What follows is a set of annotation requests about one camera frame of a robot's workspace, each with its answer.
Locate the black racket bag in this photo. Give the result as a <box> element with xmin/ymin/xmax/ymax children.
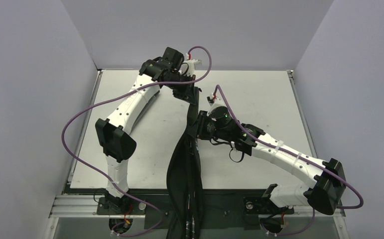
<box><xmin>166</xmin><ymin>87</ymin><xmax>204</xmax><ymax>239</ymax></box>

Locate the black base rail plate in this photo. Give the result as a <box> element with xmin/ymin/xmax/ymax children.
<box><xmin>93</xmin><ymin>189</ymin><xmax>294</xmax><ymax>232</ymax></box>

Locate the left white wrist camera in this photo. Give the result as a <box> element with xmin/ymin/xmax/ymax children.
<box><xmin>180</xmin><ymin>59</ymin><xmax>202</xmax><ymax>76</ymax></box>

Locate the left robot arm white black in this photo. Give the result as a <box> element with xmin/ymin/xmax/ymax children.
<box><xmin>95</xmin><ymin>47</ymin><xmax>201</xmax><ymax>214</ymax></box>

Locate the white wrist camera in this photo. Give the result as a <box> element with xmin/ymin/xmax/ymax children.
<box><xmin>180</xmin><ymin>59</ymin><xmax>202</xmax><ymax>76</ymax></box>
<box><xmin>207</xmin><ymin>94</ymin><xmax>226</xmax><ymax>114</ymax></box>

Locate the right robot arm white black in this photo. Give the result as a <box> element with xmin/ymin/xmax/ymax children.
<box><xmin>195</xmin><ymin>106</ymin><xmax>346</xmax><ymax>215</ymax></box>

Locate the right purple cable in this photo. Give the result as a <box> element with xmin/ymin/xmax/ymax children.
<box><xmin>213</xmin><ymin>85</ymin><xmax>365</xmax><ymax>237</ymax></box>

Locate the purple cable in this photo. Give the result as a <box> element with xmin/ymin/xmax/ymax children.
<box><xmin>213</xmin><ymin>85</ymin><xmax>365</xmax><ymax>237</ymax></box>
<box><xmin>61</xmin><ymin>46</ymin><xmax>213</xmax><ymax>238</ymax></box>

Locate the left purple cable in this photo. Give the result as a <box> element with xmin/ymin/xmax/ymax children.
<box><xmin>61</xmin><ymin>46</ymin><xmax>213</xmax><ymax>238</ymax></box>

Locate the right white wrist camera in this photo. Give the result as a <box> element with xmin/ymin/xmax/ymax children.
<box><xmin>207</xmin><ymin>94</ymin><xmax>226</xmax><ymax>114</ymax></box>

